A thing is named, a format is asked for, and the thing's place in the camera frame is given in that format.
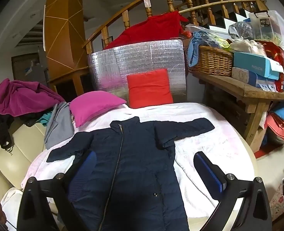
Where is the wooden stair railing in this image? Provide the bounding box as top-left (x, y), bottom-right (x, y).
top-left (82, 0), bottom-right (269, 54)

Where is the light blue cardboard box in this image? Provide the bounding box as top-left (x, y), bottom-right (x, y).
top-left (233, 51), bottom-right (284, 80)

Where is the black strappy garment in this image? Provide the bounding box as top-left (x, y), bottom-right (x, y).
top-left (0, 108), bottom-right (15, 150)

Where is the wicker basket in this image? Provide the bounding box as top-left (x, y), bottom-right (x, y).
top-left (187, 45), bottom-right (234, 77)

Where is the blue cloth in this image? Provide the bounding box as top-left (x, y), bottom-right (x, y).
top-left (187, 31), bottom-right (205, 66)

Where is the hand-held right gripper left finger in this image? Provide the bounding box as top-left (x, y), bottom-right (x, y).
top-left (16, 150), bottom-right (98, 231)

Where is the teal garment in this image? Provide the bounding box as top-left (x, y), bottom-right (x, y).
top-left (37, 112), bottom-right (53, 127)

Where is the navy puffer jacket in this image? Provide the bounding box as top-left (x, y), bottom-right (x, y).
top-left (46, 116), bottom-right (215, 231)

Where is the orange wooden column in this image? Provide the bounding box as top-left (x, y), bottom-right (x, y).
top-left (44, 0), bottom-right (91, 97)

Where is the magenta pillow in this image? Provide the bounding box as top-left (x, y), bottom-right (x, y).
top-left (69, 91), bottom-right (127, 128)

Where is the floral bag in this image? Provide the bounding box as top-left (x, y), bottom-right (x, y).
top-left (269, 173), bottom-right (284, 222)

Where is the red cushion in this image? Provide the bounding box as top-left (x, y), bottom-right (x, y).
top-left (127, 69), bottom-right (174, 109)

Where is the white towel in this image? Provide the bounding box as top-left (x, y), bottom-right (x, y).
top-left (0, 188), bottom-right (24, 231)

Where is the magenta fleece garment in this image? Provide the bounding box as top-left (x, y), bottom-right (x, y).
top-left (0, 78), bottom-right (66, 118)

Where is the silver foil insulation panel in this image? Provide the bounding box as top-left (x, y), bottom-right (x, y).
top-left (87, 38), bottom-right (188, 103)

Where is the white bag of beige items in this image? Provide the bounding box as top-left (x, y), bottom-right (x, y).
top-left (230, 38), bottom-right (267, 56)

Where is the white and blue printed box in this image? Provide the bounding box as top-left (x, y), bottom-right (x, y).
top-left (231, 67), bottom-right (277, 92)

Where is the red gift bag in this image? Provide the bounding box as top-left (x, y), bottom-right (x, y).
top-left (260, 41), bottom-right (284, 92)

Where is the cream leather sofa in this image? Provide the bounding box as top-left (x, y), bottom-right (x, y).
top-left (0, 113), bottom-right (48, 190)

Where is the wooden bench table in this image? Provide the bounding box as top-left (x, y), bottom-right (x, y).
top-left (190, 71), bottom-right (284, 153)

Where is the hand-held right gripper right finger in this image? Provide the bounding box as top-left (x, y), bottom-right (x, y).
top-left (193, 151), bottom-right (273, 231)

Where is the clear bag of dark items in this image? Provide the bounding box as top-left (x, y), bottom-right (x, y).
top-left (229, 22), bottom-right (254, 40)

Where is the pale pink blanket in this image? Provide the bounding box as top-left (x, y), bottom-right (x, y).
top-left (20, 102), bottom-right (255, 231)

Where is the yellow green plastic item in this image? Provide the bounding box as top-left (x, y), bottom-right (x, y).
top-left (214, 37), bottom-right (231, 50)

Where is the stack of folded cloths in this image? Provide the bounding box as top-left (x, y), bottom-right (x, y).
top-left (265, 101), bottom-right (284, 145)

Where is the red cloth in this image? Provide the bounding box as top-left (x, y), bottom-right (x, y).
top-left (104, 11), bottom-right (189, 50)

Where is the clear plastic storage box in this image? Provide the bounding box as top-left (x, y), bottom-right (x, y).
top-left (248, 10), bottom-right (284, 53)

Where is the grey garment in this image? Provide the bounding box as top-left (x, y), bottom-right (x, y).
top-left (44, 102), bottom-right (75, 150)

